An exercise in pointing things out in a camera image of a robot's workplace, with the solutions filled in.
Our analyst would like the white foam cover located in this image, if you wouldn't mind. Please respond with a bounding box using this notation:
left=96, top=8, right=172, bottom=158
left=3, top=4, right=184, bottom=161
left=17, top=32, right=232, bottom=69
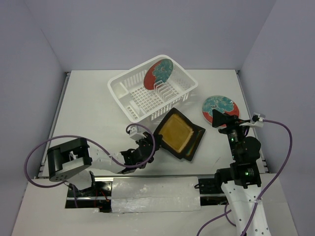
left=111, top=177, right=201, bottom=213

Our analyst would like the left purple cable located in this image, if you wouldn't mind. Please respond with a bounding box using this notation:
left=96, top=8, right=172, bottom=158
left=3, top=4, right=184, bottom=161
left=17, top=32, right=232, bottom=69
left=24, top=123, right=156, bottom=189

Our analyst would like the large red teal round plate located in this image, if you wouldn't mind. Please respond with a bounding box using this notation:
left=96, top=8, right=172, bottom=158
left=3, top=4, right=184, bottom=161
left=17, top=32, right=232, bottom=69
left=143, top=59, right=174, bottom=90

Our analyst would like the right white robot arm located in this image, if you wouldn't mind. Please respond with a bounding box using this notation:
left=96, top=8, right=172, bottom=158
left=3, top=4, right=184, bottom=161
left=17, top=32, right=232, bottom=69
left=212, top=110, right=271, bottom=236

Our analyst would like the teal square black-rimmed plate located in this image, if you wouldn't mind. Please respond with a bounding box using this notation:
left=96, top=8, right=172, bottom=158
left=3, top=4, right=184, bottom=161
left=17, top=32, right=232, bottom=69
left=169, top=125, right=206, bottom=162

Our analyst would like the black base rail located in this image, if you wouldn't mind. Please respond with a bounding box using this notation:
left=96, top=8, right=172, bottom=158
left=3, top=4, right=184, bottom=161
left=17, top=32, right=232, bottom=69
left=64, top=176, right=228, bottom=213

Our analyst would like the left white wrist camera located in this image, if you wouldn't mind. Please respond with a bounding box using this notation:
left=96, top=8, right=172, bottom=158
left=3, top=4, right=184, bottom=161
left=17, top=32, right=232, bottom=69
left=126, top=124, right=144, bottom=141

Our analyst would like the yellow square black-rimmed plate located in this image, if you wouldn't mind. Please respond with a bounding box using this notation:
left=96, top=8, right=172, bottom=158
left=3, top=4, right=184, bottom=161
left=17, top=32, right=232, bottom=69
left=154, top=108, right=198, bottom=159

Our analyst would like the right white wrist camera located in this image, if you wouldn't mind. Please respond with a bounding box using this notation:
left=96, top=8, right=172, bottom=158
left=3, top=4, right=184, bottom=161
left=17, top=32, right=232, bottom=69
left=240, top=113, right=265, bottom=128

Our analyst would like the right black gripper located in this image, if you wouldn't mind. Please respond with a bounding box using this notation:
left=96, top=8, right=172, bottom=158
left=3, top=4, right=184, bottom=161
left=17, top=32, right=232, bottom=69
left=212, top=108, right=251, bottom=159

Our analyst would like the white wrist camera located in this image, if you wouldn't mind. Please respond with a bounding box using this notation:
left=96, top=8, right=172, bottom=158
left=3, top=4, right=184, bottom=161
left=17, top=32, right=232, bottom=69
left=126, top=124, right=144, bottom=141
left=240, top=113, right=265, bottom=128

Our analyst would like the small red teal round plate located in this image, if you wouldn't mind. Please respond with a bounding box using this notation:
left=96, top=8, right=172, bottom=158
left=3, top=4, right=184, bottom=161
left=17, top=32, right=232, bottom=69
left=202, top=95, right=240, bottom=124

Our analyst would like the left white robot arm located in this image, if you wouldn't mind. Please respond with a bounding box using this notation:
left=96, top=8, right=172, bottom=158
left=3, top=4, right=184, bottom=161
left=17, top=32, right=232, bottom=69
left=47, top=132, right=162, bottom=196

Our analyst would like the white plastic dish rack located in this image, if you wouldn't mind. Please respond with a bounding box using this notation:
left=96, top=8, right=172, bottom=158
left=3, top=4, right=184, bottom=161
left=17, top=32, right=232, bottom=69
left=108, top=55, right=198, bottom=122

